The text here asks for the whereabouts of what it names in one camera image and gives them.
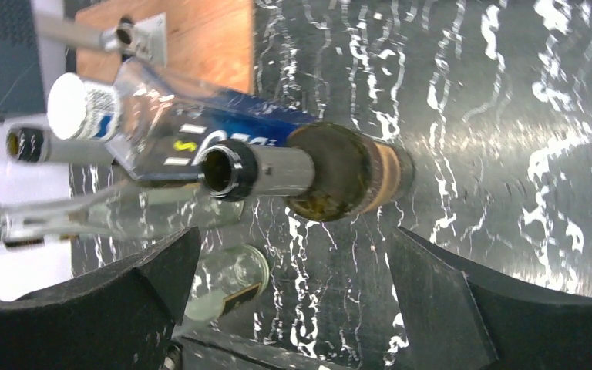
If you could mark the dark green bottle silver neck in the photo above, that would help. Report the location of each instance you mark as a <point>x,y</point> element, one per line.
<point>324,172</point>

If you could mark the grey network switch box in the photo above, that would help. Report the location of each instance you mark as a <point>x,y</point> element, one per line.
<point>21,87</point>

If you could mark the wooden board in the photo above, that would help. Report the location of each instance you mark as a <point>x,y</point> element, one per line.
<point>209,40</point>

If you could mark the blue rectangular glass bottle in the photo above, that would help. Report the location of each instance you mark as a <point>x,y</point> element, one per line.
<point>157,124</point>

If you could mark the dark wine bottle white label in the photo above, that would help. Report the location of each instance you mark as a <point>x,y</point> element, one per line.
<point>30,140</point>

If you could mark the clear glass bottle tall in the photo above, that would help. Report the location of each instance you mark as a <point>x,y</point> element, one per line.
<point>122,211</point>

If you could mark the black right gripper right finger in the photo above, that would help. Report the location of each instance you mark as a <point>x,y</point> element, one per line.
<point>462,315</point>

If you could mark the clear glass bottle gold label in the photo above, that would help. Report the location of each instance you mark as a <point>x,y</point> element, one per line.
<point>223,281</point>

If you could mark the metal stand post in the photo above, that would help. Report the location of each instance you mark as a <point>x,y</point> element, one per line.
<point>146,39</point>

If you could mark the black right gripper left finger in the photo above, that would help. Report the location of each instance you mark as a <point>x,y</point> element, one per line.
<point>120,316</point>

